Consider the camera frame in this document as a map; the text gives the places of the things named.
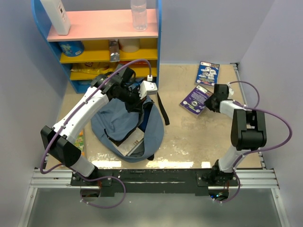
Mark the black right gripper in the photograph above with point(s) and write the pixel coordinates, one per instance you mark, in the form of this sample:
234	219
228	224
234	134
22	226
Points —
207	102

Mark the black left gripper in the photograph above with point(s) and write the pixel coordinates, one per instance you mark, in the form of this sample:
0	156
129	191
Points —
137	106

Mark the blue cartoon book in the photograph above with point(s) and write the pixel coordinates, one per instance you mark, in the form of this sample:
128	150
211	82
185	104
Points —
207	74

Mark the purple cover book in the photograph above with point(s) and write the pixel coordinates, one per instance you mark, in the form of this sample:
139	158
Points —
194	102

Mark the blue fabric backpack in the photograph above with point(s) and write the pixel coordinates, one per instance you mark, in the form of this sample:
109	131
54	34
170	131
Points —
112	123

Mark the white coffee cover book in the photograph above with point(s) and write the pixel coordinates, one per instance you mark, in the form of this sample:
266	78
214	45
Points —
131	143

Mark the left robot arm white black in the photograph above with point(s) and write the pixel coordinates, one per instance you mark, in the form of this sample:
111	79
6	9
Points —
58	140

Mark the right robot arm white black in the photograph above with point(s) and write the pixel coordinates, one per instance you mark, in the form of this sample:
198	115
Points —
248	133

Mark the yellow snack bag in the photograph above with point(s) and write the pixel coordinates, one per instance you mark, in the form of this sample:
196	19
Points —
94	68

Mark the red flat box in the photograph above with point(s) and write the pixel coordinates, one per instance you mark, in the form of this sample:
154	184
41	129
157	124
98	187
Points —
136	63

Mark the orange green children book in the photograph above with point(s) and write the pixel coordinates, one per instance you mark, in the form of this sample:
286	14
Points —
79	142

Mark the blue shelf unit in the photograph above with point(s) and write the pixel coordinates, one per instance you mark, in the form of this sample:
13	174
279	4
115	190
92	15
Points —
94	29

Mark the blue round tin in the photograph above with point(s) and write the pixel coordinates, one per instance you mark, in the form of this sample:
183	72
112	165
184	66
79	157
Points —
72	48

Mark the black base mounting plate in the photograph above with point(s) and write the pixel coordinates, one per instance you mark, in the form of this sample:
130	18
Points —
200	182

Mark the clear plastic water bottle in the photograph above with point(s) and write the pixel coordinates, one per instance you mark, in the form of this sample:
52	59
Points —
139	14

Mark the white rectangular box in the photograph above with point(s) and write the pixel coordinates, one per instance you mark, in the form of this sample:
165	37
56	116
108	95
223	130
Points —
58	16

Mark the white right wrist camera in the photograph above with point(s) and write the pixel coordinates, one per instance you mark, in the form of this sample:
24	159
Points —
231	91

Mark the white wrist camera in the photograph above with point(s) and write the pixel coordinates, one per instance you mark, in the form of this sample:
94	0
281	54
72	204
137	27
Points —
231	91
147	87

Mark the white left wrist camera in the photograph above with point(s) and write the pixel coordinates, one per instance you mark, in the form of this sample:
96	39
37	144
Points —
147	87

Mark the aluminium frame rail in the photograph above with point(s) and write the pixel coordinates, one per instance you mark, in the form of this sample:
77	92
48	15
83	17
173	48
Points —
249	178

